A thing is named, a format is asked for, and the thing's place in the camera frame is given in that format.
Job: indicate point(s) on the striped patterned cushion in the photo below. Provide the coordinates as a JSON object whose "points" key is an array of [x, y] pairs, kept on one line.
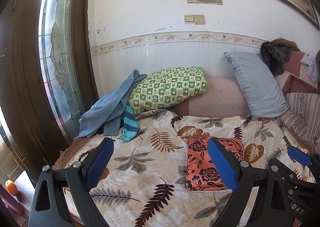
{"points": [[302, 107]]}

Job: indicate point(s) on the blue cloth garment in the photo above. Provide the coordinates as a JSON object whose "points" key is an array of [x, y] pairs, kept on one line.
{"points": [[107, 109]]}

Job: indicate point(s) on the wooden door with leaded glass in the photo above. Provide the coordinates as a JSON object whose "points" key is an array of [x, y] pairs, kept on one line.
{"points": [[22, 79]]}

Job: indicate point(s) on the olive jacket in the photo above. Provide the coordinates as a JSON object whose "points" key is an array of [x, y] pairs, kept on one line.
{"points": [[287, 43]]}

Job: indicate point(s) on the orange floral blouse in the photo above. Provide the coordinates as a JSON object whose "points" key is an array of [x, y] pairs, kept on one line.
{"points": [[200, 164]]}

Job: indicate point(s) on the green checkered pillow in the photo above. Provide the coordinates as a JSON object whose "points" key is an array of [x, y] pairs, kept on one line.
{"points": [[170, 87]]}

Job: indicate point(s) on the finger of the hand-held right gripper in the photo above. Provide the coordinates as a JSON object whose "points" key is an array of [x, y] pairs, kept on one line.
{"points": [[298, 155]]}

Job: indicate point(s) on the pale crumpled cloth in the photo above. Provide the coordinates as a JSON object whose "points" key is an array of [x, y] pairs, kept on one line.
{"points": [[308, 64]]}

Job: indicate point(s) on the pink mattress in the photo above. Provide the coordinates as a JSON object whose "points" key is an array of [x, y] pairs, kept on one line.
{"points": [[220, 97]]}

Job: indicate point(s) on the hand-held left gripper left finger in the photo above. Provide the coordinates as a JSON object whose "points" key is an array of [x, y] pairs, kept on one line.
{"points": [[100, 162]]}

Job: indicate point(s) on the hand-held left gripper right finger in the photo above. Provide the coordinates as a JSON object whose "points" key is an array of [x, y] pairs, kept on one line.
{"points": [[222, 164]]}

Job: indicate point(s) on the dark furry hat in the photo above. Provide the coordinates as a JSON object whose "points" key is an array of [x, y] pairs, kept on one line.
{"points": [[273, 57]]}

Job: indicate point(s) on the leaf print blanket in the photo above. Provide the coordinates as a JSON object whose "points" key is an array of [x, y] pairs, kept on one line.
{"points": [[150, 167]]}

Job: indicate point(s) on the teal striped garment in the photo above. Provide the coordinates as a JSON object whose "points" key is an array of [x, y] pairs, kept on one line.
{"points": [[129, 124]]}

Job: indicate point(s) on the beige wall switch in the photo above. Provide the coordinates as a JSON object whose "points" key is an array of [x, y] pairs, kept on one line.
{"points": [[200, 19], [189, 19]]}

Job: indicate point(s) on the grey-blue pillow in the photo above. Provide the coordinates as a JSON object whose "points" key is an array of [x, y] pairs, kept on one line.
{"points": [[257, 84]]}

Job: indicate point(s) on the orange fruit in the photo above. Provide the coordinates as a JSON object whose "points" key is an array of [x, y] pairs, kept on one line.
{"points": [[11, 187]]}

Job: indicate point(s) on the brown cushion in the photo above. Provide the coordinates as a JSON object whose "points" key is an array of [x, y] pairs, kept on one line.
{"points": [[317, 60]]}

